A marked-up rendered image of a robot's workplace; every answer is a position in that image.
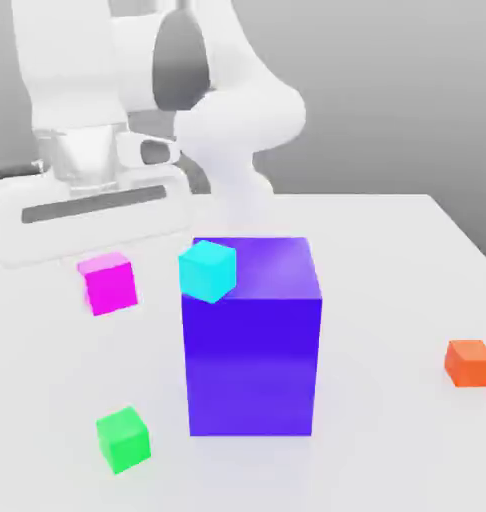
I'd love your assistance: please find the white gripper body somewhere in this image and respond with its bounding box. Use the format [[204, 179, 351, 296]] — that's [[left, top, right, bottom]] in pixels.
[[0, 163, 196, 270]]

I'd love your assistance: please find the small magenta cube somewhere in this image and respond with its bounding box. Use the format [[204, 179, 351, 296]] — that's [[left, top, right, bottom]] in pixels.
[[76, 251, 139, 317]]

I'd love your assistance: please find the small cyan cube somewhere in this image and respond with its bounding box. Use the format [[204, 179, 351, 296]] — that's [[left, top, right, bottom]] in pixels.
[[177, 239, 238, 305]]

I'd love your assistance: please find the small green cube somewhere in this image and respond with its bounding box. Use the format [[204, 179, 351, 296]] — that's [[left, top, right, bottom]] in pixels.
[[95, 405, 152, 476]]

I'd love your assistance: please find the small orange cube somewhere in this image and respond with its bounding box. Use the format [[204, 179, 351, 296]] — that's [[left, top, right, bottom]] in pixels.
[[443, 339, 486, 389]]

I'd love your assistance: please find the large purple box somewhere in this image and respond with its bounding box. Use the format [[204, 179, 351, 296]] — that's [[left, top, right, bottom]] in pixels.
[[181, 236, 323, 438]]

